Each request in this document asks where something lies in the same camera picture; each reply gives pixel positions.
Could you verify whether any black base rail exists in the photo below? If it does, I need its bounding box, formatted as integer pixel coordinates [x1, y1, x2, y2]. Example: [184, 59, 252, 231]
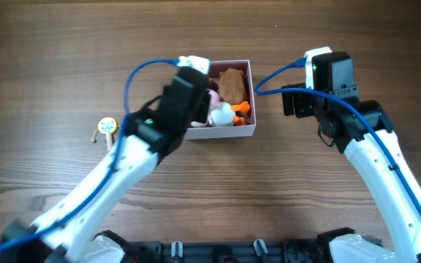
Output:
[127, 239, 333, 263]

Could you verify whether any white duck plush yellow hat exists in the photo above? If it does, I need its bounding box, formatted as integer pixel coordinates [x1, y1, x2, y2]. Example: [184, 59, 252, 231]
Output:
[208, 101, 251, 127]

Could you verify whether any brown capybara plush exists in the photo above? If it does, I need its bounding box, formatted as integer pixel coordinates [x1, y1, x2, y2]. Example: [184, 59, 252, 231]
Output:
[219, 68, 249, 104]

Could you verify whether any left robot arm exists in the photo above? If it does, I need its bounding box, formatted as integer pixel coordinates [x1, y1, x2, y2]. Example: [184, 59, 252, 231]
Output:
[0, 65, 210, 262]

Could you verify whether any red toy fire truck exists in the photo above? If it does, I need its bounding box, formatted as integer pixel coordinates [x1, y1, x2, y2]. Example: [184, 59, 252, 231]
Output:
[208, 77, 219, 91]

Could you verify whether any white duck plush pink hat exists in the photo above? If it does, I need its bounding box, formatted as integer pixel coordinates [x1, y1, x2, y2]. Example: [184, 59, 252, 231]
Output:
[191, 89, 221, 128]

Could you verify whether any left blue cable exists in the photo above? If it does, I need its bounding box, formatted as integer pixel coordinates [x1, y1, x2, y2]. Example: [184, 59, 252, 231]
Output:
[0, 58, 181, 263]

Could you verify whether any yellow wooden rattle drum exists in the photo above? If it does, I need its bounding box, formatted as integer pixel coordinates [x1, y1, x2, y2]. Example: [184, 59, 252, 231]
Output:
[91, 117, 121, 151]

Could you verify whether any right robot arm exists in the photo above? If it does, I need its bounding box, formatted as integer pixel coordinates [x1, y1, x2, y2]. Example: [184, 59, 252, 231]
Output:
[283, 47, 421, 262]

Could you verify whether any white cardboard box pink inside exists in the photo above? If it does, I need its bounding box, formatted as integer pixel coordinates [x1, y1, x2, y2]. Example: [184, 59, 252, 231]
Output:
[185, 60, 256, 140]

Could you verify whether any blue cable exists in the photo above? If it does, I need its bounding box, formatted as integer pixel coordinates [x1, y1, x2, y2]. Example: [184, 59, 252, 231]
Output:
[0, 58, 181, 263]
[254, 57, 421, 249]

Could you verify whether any right blue cable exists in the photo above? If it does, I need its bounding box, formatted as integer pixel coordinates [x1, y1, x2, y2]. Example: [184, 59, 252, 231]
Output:
[254, 57, 421, 249]

